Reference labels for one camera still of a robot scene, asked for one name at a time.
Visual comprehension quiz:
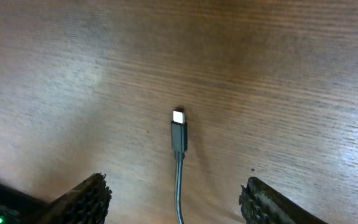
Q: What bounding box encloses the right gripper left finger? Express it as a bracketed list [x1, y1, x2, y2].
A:
[34, 173, 112, 224]

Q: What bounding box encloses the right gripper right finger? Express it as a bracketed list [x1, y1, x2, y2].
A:
[239, 177, 326, 224]

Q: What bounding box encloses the black USB charging cable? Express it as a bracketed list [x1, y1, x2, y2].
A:
[170, 110, 189, 224]

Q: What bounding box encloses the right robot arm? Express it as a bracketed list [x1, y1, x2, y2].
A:
[0, 174, 324, 224]

